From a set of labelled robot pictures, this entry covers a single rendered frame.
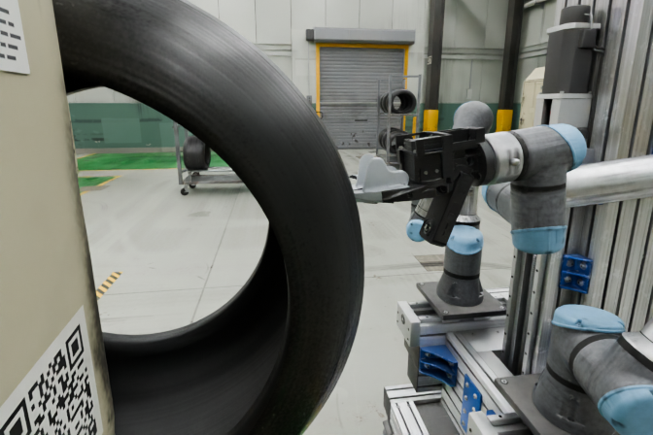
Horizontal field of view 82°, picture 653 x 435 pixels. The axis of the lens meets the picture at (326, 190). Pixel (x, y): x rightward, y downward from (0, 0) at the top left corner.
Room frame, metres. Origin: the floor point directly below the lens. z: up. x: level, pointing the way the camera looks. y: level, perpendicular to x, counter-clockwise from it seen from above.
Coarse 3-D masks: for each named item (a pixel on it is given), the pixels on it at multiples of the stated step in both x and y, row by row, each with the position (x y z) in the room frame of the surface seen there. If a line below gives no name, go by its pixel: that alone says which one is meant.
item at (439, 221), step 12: (456, 180) 0.51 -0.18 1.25; (468, 180) 0.51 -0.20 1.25; (456, 192) 0.51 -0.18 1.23; (432, 204) 0.54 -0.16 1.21; (444, 204) 0.52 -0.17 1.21; (456, 204) 0.51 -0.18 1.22; (432, 216) 0.53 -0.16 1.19; (444, 216) 0.51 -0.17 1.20; (456, 216) 0.51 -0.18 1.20; (432, 228) 0.51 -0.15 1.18; (444, 228) 0.51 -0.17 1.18; (432, 240) 0.50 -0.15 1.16; (444, 240) 0.51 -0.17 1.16
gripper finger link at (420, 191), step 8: (408, 184) 0.50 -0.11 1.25; (416, 184) 0.49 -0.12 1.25; (424, 184) 0.49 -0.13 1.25; (384, 192) 0.48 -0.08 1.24; (392, 192) 0.48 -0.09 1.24; (400, 192) 0.48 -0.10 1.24; (408, 192) 0.47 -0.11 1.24; (416, 192) 0.47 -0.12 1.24; (424, 192) 0.47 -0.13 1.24; (432, 192) 0.48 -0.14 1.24; (384, 200) 0.48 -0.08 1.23; (392, 200) 0.47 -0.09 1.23; (400, 200) 0.47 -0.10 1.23; (408, 200) 0.47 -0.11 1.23
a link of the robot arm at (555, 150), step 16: (528, 128) 0.55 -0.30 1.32; (544, 128) 0.55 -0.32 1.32; (560, 128) 0.55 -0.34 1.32; (528, 144) 0.52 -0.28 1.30; (544, 144) 0.53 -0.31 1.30; (560, 144) 0.53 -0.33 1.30; (576, 144) 0.53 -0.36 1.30; (528, 160) 0.52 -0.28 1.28; (544, 160) 0.52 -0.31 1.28; (560, 160) 0.53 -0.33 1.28; (576, 160) 0.54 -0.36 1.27; (528, 176) 0.53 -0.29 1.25; (544, 176) 0.53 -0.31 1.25; (560, 176) 0.53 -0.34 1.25
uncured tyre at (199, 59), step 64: (64, 0) 0.27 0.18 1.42; (128, 0) 0.30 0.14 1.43; (64, 64) 0.27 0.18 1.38; (128, 64) 0.28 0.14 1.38; (192, 64) 0.29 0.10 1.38; (256, 64) 0.33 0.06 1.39; (192, 128) 0.28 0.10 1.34; (256, 128) 0.30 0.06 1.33; (320, 128) 0.35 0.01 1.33; (256, 192) 0.29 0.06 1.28; (320, 192) 0.31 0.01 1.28; (320, 256) 0.31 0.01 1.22; (256, 320) 0.56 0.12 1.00; (320, 320) 0.31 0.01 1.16; (128, 384) 0.50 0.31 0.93; (192, 384) 0.51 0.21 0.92; (256, 384) 0.45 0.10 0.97; (320, 384) 0.31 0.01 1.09
